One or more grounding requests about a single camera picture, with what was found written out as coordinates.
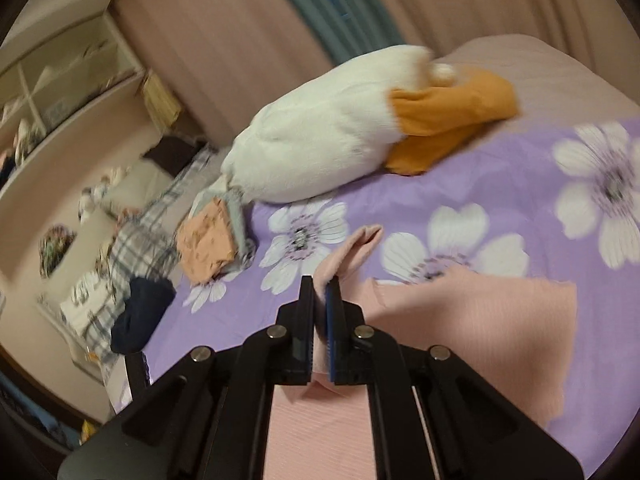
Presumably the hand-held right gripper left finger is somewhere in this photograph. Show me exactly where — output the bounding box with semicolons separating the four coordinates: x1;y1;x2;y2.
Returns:
57;276;316;480

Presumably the white goose plush toy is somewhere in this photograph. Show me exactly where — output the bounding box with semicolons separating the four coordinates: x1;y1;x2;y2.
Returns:
220;45;521;206

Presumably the teal curtain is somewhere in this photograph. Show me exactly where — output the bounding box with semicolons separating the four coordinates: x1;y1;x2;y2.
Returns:
257;0;406;63

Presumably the white shelf unit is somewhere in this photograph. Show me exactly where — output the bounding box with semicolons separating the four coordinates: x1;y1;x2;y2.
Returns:
0;10;146;186

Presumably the orange patterned folded cloth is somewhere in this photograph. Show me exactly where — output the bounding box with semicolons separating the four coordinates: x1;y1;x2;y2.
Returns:
175;197;238;286

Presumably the pink curtain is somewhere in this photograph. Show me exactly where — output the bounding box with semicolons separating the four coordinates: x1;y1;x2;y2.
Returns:
110;0;640;146

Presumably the yellow patterned box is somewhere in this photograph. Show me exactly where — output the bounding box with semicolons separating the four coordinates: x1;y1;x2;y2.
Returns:
142;72;183;131

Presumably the plaid cloth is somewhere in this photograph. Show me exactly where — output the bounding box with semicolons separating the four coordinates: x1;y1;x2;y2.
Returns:
60;145;221;366

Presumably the pink striped small garment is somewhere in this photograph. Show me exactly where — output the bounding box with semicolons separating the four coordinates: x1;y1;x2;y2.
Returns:
262;225;578;480

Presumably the floral patterned bag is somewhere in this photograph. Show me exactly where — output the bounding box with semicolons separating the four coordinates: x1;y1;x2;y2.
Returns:
40;225;78;278

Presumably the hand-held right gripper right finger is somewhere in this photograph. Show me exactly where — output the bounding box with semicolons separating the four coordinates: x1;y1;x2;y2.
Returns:
325;276;586;480

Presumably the purple floral blanket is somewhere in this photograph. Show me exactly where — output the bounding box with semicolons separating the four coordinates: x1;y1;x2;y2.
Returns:
107;116;640;480

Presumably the dark navy cloth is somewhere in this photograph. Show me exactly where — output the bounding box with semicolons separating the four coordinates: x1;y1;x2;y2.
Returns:
110;276;177;354

